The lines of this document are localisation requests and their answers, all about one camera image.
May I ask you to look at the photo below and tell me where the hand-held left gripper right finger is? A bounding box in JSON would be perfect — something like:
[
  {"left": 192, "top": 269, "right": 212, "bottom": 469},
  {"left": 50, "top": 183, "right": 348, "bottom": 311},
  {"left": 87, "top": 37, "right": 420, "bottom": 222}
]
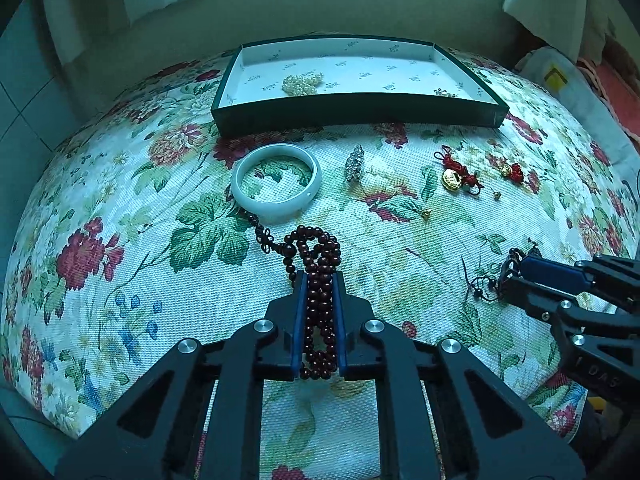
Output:
[{"left": 331, "top": 272, "right": 586, "bottom": 480}]

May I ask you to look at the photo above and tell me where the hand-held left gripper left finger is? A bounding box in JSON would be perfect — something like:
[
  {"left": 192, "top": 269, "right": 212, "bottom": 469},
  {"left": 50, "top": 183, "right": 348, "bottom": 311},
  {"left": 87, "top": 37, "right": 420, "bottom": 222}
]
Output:
[{"left": 55, "top": 270, "right": 309, "bottom": 480}]

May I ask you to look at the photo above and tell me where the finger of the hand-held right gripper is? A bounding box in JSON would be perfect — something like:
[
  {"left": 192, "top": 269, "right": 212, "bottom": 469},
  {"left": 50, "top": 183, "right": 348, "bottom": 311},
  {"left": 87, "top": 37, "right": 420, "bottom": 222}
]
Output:
[
  {"left": 519, "top": 254, "right": 640, "bottom": 313},
  {"left": 500, "top": 260, "right": 640, "bottom": 346}
]

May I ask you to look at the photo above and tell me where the dark red bead necklace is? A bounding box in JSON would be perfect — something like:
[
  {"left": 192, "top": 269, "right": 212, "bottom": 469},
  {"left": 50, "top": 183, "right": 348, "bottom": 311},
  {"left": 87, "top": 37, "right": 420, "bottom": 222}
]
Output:
[{"left": 244, "top": 212, "right": 344, "bottom": 381}]

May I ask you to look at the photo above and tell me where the black cord bracelet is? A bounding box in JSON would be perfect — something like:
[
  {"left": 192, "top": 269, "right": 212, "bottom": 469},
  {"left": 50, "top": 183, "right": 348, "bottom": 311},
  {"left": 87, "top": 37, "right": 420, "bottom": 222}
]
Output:
[{"left": 462, "top": 246, "right": 542, "bottom": 304}]

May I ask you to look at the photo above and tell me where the red knot gold lock pendant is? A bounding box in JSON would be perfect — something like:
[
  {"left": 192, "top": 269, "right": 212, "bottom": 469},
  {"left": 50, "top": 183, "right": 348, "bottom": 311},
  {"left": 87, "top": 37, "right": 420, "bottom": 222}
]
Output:
[{"left": 433, "top": 145, "right": 485, "bottom": 197}]

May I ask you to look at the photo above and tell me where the pale jade bangle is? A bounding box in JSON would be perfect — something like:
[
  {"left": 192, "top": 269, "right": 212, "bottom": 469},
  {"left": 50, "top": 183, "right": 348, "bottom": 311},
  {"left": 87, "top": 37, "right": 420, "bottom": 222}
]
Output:
[{"left": 230, "top": 144, "right": 321, "bottom": 211}]

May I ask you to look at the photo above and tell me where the silver crystal brooch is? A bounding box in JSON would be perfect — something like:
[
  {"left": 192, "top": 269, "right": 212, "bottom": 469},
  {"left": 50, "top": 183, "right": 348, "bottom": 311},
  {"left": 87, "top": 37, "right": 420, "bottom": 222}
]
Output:
[{"left": 344, "top": 144, "right": 367, "bottom": 184}]

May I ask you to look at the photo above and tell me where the green jewelry box tray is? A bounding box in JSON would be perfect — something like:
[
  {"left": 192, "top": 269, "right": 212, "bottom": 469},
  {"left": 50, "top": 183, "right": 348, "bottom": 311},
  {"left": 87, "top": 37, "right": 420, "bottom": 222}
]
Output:
[{"left": 210, "top": 35, "right": 510, "bottom": 137}]

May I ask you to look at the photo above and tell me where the floral tablecloth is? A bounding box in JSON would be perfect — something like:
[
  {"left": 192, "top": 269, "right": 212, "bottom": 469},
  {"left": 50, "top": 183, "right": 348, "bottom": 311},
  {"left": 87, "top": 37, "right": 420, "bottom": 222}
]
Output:
[{"left": 0, "top": 45, "right": 640, "bottom": 480}]

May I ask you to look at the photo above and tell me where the plastic bag with yellow label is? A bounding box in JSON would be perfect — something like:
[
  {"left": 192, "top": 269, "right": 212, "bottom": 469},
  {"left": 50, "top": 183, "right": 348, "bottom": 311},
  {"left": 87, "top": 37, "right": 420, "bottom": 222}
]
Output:
[{"left": 515, "top": 45, "right": 640, "bottom": 163}]

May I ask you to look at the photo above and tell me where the pink woven mat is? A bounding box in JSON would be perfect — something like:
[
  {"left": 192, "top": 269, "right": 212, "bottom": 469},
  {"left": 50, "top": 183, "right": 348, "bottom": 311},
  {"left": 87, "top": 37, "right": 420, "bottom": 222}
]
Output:
[{"left": 575, "top": 40, "right": 640, "bottom": 137}]

